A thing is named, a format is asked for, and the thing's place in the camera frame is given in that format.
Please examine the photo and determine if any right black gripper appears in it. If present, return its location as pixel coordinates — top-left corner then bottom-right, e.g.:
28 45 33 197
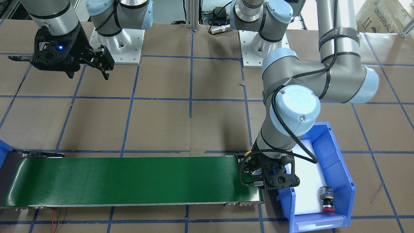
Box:
8 25 115 81

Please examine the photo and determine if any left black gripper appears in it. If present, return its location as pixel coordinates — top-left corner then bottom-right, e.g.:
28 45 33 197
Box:
237 151 269 189

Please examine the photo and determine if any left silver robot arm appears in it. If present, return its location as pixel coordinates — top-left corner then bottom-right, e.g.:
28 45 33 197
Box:
238 0 379 189

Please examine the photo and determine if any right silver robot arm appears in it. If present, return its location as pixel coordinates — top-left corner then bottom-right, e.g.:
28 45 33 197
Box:
8 0 153 80

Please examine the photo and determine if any white foam pad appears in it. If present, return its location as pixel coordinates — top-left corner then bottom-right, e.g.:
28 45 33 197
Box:
294 157 327 215

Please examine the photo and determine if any red push button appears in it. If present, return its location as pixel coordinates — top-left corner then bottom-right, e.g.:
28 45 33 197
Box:
319 186 335 213

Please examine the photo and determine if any blue plastic bin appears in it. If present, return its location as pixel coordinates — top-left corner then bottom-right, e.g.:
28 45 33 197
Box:
0 139 13 168
276 122 356 233

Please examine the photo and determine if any green conveyor belt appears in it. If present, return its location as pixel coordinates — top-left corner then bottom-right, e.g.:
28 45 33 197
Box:
1 150 264 208

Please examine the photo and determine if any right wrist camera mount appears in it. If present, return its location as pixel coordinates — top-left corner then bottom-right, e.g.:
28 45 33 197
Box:
30 23 86 79

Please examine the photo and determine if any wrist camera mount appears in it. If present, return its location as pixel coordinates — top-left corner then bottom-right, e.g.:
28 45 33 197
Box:
30 23 86 79
260 155 300 189

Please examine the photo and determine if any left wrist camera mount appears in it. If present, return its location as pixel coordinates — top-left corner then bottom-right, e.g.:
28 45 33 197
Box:
260 155 300 189

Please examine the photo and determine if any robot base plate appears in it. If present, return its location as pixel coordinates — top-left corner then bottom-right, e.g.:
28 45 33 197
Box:
239 30 290 68
89 28 146 65

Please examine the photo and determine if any aluminium frame post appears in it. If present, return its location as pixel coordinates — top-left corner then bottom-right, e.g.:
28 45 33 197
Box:
184 0 201 31

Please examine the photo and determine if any red black conveyor wire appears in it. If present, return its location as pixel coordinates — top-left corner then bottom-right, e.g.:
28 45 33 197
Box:
52 208 60 233

